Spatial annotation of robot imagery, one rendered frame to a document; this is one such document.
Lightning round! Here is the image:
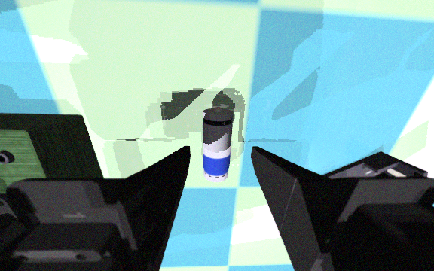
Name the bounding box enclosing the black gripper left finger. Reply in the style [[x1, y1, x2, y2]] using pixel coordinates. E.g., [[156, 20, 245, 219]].
[[6, 146, 191, 271]]

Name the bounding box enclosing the white and blue cylindrical battery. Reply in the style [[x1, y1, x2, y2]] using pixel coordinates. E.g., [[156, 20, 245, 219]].
[[203, 107, 233, 182]]

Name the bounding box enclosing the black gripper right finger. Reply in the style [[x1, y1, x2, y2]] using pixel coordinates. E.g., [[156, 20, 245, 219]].
[[251, 146, 434, 271]]

